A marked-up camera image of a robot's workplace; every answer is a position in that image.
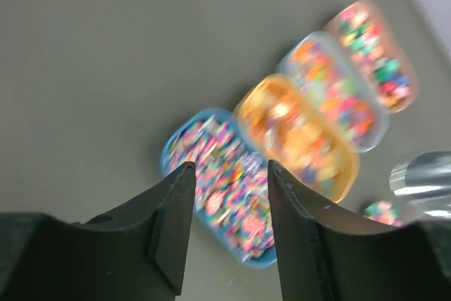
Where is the blue tray of lollipops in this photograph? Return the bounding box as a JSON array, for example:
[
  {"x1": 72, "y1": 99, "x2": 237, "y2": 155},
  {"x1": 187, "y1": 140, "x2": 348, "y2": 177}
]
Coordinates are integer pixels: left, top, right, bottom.
[{"x1": 160, "y1": 108, "x2": 277, "y2": 269}]

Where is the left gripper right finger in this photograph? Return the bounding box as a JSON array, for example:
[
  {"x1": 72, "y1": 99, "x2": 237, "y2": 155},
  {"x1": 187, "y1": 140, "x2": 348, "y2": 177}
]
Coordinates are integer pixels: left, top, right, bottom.
[{"x1": 268, "y1": 160, "x2": 450, "y2": 300}]

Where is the clear plastic jar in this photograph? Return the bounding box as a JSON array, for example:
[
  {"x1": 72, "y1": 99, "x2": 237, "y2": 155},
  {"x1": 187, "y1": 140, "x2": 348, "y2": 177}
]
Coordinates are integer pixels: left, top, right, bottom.
[{"x1": 362, "y1": 200, "x2": 418, "y2": 228}]

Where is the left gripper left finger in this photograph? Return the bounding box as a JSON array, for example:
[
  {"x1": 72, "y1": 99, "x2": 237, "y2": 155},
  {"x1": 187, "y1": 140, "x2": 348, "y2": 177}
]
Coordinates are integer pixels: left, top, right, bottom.
[{"x1": 1, "y1": 162, "x2": 196, "y2": 300}]

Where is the yellow tray of popsicle candies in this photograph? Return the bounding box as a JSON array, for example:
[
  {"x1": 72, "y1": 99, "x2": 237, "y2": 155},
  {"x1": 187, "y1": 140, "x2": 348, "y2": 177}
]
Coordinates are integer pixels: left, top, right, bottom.
[{"x1": 234, "y1": 74, "x2": 359, "y2": 203}]

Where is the pink tray of star candies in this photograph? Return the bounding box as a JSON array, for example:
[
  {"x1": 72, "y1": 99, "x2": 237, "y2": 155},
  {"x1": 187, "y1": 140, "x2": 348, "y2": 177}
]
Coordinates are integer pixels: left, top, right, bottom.
[{"x1": 325, "y1": 0, "x2": 419, "y2": 113}]

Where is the light blue tray of gummies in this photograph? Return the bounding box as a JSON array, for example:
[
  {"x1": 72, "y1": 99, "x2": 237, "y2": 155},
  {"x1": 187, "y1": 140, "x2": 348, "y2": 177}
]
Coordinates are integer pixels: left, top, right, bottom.
[{"x1": 276, "y1": 31, "x2": 390, "y2": 153}]

